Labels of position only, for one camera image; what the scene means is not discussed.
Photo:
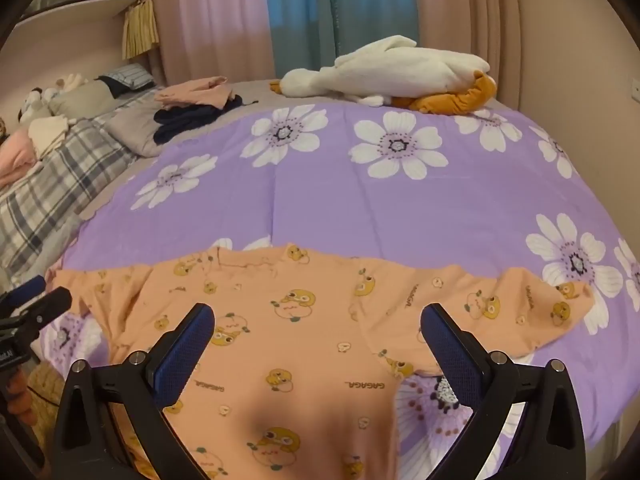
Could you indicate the beige wall shelf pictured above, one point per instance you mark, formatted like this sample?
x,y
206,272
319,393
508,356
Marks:
x,y
75,7

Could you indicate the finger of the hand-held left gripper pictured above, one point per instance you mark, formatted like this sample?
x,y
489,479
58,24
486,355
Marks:
x,y
52,304
27,287

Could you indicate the folded navy clothes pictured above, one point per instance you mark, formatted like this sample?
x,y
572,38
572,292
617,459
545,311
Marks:
x,y
185,120

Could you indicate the plaid pillow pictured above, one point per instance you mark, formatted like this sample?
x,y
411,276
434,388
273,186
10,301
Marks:
x,y
50,185

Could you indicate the striped blue pillow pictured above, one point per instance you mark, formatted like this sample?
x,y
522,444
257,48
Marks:
x,y
130,76

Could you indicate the pink cloth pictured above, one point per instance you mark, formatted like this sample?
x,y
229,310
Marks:
x,y
15,155

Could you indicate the beige pillow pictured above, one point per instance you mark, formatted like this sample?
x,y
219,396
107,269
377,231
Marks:
x,y
85,100

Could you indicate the cream plush toy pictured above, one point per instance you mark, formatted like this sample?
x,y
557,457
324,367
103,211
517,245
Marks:
x,y
70,82

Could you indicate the white goose plush toy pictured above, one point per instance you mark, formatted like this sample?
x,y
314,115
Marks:
x,y
400,70

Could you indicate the pink curtain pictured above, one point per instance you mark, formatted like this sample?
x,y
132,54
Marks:
x,y
215,15
465,5

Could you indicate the person's left hand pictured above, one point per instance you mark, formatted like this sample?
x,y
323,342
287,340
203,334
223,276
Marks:
x,y
17,392

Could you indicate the cream cloth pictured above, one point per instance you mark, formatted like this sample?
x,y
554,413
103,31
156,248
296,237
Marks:
x,y
47,132

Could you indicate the folded pink clothes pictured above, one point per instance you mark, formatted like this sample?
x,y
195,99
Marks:
x,y
195,91

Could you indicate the blue curtain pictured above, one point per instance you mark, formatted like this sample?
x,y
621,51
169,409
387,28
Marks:
x,y
345,5

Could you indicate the white dog plush toy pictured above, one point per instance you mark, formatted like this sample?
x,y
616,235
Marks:
x,y
35,102

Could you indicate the grey pillow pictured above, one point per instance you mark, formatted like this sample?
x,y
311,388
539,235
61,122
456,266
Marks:
x,y
130,130

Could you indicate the orange cartoon print shirt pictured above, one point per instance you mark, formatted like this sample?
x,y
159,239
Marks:
x,y
310,340

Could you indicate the brown rug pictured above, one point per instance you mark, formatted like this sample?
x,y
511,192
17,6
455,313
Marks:
x,y
47,385

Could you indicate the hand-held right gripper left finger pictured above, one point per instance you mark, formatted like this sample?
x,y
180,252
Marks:
x,y
185,355

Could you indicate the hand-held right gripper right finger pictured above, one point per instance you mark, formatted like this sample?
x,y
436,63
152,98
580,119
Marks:
x,y
450,355

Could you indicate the purple floral blanket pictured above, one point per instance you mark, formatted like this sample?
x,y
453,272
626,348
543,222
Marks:
x,y
350,210

